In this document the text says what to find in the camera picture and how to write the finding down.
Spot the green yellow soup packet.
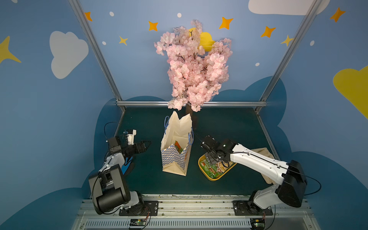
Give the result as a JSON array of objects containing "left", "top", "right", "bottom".
[{"left": 198, "top": 155, "right": 228, "bottom": 181}]

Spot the blue checkered paper bag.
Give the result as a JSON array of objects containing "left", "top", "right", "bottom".
[{"left": 161, "top": 111, "right": 194, "bottom": 176}]

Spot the red green soup packet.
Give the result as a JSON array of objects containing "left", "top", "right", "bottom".
[{"left": 174, "top": 141, "right": 184, "bottom": 154}]

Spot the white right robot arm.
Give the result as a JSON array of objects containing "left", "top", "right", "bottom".
[{"left": 201, "top": 136, "right": 310, "bottom": 215}]

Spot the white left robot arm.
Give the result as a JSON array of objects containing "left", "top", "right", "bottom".
[{"left": 88, "top": 129, "right": 151, "bottom": 216}]

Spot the blue grey work glove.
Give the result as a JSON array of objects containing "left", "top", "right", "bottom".
[{"left": 121, "top": 156, "right": 135, "bottom": 176}]

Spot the yellow plastic tray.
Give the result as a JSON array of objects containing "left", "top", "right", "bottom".
[{"left": 198, "top": 152, "right": 237, "bottom": 181}]

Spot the beige cloth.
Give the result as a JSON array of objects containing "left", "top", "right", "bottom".
[{"left": 250, "top": 147, "right": 277, "bottom": 185}]

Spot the left green circuit board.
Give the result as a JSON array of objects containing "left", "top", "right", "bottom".
[{"left": 129, "top": 219, "right": 147, "bottom": 227}]

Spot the green circuit board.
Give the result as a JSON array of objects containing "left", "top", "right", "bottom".
[
  {"left": 129, "top": 219, "right": 147, "bottom": 227},
  {"left": 250, "top": 218, "right": 265, "bottom": 230}
]

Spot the pink cherry blossom tree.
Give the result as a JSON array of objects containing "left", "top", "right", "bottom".
[{"left": 154, "top": 20, "right": 232, "bottom": 115}]

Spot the right green circuit board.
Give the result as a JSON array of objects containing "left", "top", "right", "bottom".
[{"left": 250, "top": 218, "right": 265, "bottom": 230}]

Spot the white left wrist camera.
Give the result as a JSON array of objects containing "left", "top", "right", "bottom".
[{"left": 125, "top": 129, "right": 137, "bottom": 145}]

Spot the aluminium frame rail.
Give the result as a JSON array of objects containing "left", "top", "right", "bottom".
[{"left": 116, "top": 100, "right": 267, "bottom": 108}]

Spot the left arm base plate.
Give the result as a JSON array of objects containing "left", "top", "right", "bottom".
[{"left": 119, "top": 200, "right": 159, "bottom": 216}]

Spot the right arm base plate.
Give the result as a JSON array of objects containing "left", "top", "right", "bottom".
[{"left": 232, "top": 200, "right": 273, "bottom": 216}]

